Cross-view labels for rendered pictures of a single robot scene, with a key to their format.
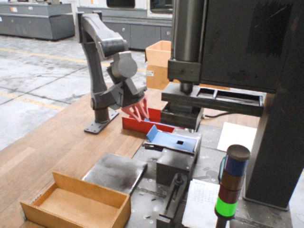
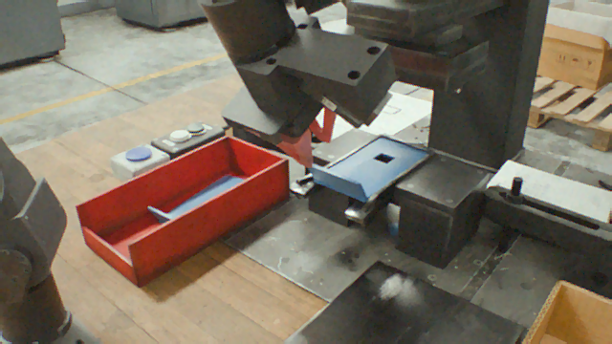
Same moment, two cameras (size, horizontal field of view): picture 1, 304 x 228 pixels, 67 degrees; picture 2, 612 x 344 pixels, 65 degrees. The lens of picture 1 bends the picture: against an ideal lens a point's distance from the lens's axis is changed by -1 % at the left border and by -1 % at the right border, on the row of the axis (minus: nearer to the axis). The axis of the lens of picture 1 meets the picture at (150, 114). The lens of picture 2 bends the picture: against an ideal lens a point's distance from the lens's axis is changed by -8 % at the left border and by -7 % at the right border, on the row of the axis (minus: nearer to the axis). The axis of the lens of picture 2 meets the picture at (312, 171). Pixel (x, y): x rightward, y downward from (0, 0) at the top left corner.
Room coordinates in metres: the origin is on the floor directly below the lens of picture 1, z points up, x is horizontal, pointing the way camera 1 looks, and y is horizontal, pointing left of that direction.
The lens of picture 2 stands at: (0.52, 0.45, 1.28)
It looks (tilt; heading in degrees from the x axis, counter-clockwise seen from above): 29 degrees down; 288
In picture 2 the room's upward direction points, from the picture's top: straight up
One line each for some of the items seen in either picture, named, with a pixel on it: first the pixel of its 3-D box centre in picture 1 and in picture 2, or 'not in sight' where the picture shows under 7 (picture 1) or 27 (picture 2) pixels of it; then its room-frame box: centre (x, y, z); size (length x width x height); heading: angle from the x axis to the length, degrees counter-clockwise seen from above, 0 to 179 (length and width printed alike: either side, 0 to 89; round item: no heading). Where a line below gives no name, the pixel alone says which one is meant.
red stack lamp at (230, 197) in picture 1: (229, 189); not in sight; (0.31, -0.15, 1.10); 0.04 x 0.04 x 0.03
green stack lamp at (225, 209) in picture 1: (226, 202); not in sight; (0.31, -0.15, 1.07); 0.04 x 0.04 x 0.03
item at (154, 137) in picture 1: (171, 137); (371, 159); (0.62, -0.07, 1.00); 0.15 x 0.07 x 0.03; 69
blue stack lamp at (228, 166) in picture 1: (236, 161); not in sight; (0.31, -0.15, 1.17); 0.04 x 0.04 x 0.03
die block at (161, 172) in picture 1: (180, 157); (394, 195); (0.59, -0.10, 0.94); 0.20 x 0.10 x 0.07; 159
